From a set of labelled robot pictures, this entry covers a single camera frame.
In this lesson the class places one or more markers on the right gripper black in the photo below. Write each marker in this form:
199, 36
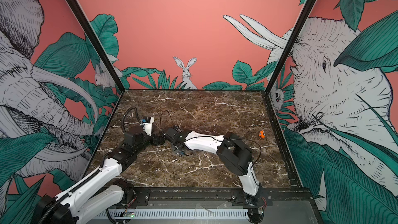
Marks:
174, 150

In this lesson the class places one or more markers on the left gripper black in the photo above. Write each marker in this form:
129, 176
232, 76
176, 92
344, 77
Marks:
157, 142

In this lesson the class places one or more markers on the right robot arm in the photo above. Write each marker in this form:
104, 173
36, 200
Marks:
235, 154

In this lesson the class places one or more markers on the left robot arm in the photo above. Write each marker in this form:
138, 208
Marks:
84, 200

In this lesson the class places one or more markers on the orange toy car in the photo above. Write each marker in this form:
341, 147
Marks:
262, 134

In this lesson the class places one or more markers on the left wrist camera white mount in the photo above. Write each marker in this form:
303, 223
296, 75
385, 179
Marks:
147, 125

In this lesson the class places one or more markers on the white slotted cable duct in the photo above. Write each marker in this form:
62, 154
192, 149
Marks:
163, 213

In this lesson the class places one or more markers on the black mounting rail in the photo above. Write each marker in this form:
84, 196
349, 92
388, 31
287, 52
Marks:
143, 195

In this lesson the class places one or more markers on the left black frame post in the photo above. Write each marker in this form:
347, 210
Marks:
93, 38

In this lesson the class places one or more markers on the black frame post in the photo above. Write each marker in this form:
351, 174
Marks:
306, 10
93, 38

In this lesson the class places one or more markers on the right black frame post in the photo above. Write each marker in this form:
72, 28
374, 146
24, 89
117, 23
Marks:
306, 10

